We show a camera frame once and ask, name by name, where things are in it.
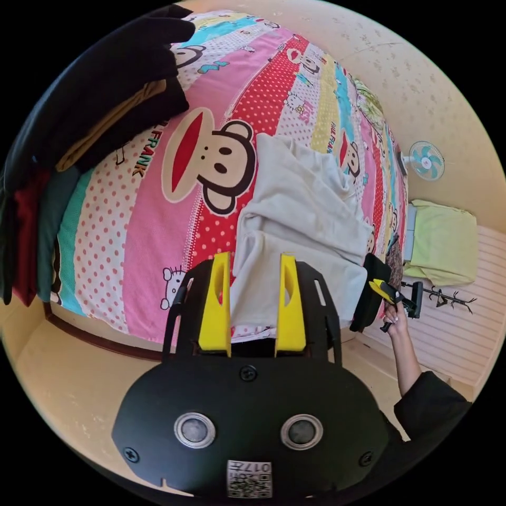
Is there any bed with cartoon printed sheet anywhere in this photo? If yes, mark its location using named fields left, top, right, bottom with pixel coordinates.
left=48, top=8, right=413, bottom=353

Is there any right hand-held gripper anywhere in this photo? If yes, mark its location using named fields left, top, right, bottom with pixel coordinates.
left=349, top=252, right=418, bottom=334

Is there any person's right forearm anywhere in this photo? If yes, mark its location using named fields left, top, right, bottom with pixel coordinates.
left=388, top=326, right=424, bottom=397

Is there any green floral pillow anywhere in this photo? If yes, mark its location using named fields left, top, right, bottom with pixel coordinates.
left=351, top=78, right=387, bottom=129

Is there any person's right hand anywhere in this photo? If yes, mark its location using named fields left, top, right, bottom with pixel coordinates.
left=382, top=303, right=408, bottom=337

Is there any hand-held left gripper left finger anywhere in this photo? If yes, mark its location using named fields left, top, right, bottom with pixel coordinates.
left=198, top=251, right=232, bottom=357

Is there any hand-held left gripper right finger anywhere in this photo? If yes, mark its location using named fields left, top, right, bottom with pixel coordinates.
left=275, top=252, right=307, bottom=355

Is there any pile of clothes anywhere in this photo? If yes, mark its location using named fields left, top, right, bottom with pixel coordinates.
left=0, top=4, right=197, bottom=308

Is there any lime green cloth cover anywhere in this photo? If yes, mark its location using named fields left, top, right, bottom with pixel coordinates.
left=402, top=199, right=480, bottom=288

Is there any white fan with teal blades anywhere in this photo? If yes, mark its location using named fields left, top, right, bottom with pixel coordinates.
left=398, top=140, right=446, bottom=183

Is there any white long sleeve shirt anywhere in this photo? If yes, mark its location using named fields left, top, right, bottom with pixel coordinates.
left=230, top=132, right=375, bottom=337

